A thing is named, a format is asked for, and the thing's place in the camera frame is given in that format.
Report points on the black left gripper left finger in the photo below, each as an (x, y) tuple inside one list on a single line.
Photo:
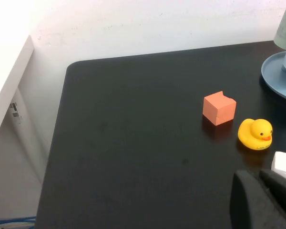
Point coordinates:
[(250, 205)]

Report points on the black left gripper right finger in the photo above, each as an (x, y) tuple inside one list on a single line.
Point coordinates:
[(282, 188)]

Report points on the blue cup stand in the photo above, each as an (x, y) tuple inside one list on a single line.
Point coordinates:
[(274, 76)]

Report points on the white foam cube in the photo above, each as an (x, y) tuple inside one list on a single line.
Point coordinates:
[(284, 162)]

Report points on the yellow rubber duck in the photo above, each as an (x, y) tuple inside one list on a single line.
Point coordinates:
[(250, 136)]

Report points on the orange foam cube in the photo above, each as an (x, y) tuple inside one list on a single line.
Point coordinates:
[(214, 107)]

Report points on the black white label sticker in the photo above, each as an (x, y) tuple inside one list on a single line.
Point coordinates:
[(15, 113)]

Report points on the white side shelf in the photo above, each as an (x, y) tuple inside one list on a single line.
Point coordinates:
[(12, 78)]

